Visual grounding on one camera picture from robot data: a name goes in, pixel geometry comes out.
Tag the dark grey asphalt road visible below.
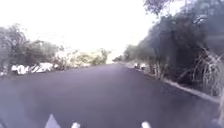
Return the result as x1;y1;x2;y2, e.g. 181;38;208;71
0;63;222;128

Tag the robot's own part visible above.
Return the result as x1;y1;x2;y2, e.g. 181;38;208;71
141;120;152;128
70;121;81;128

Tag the row of trees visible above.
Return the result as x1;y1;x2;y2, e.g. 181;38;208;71
0;23;113;76
113;0;224;98

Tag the pale kerb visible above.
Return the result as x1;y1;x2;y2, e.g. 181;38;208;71
162;77;222;105

